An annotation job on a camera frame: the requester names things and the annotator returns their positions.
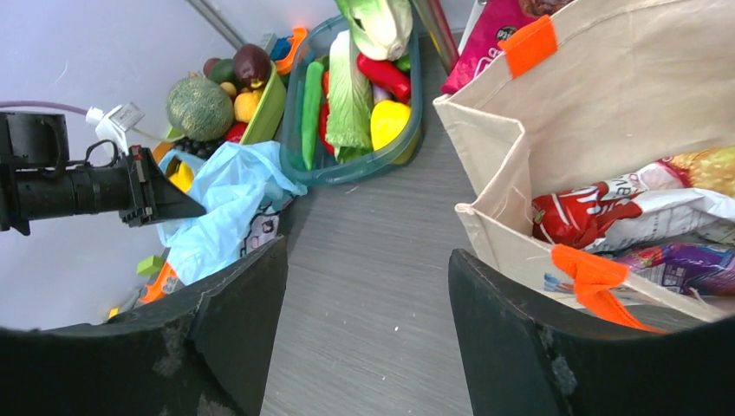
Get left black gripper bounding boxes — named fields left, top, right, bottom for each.
left=68, top=146, right=206, bottom=227

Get yellow bell pepper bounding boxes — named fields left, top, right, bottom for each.
left=370, top=100, right=411, bottom=151

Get teal vegetable tray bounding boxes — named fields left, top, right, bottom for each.
left=280, top=16, right=423, bottom=186

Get beige canvas tote bag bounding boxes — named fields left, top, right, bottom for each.
left=434, top=1, right=734, bottom=328

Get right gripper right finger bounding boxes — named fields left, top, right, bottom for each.
left=448, top=249, right=734, bottom=415

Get dark purple fruit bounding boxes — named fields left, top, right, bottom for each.
left=232, top=43, right=271, bottom=90

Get red chili pepper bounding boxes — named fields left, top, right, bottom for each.
left=318, top=70, right=335, bottom=155

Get green fruit tray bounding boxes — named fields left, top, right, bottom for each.
left=153, top=62, right=287, bottom=162

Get purple snack bag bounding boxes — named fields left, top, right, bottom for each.
left=612, top=243, right=734, bottom=296

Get green lettuce head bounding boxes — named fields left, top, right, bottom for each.
left=335, top=0, right=413, bottom=61

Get black grapes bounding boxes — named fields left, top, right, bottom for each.
left=172, top=137, right=224, bottom=159

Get light blue plastic bag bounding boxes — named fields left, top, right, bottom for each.
left=157, top=140, right=307, bottom=285

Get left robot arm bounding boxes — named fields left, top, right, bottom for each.
left=1, top=112, right=206, bottom=236

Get yellow banana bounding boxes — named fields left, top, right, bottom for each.
left=166, top=159, right=194, bottom=193

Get napa cabbage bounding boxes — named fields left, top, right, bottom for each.
left=326, top=30, right=374, bottom=163

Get green cucumber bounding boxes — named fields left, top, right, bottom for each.
left=301, top=61, right=325, bottom=171

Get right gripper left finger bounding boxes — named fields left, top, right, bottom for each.
left=1, top=236, right=288, bottom=415

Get pink Real snack bag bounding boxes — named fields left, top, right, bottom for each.
left=441, top=0, right=569, bottom=94

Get green cantaloupe melon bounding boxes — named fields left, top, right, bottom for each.
left=166, top=76, right=234, bottom=141

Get red apple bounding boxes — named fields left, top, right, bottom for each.
left=224, top=121, right=248, bottom=144

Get red white chips bag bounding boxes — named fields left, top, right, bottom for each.
left=531, top=146, right=734, bottom=253

